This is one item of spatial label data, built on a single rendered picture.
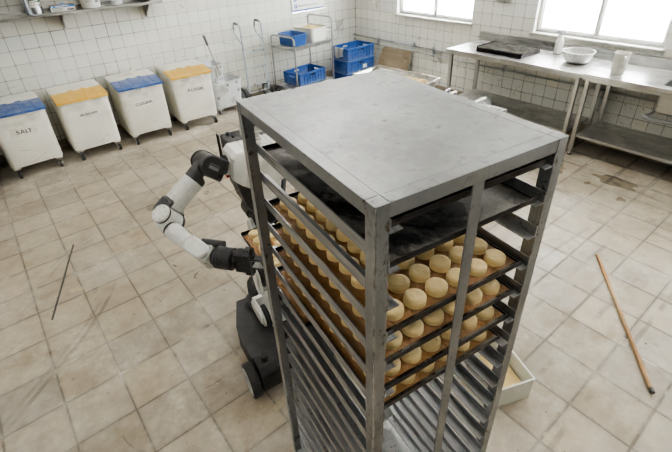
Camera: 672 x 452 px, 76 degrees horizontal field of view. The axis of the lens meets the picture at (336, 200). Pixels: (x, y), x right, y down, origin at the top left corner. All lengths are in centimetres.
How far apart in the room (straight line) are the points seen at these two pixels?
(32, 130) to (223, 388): 388
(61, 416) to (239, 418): 98
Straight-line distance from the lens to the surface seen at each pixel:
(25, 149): 580
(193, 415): 272
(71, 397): 309
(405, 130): 95
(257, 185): 129
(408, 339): 104
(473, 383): 156
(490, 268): 111
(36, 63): 627
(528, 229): 109
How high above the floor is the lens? 219
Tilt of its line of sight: 32 degrees down
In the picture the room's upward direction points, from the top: 3 degrees counter-clockwise
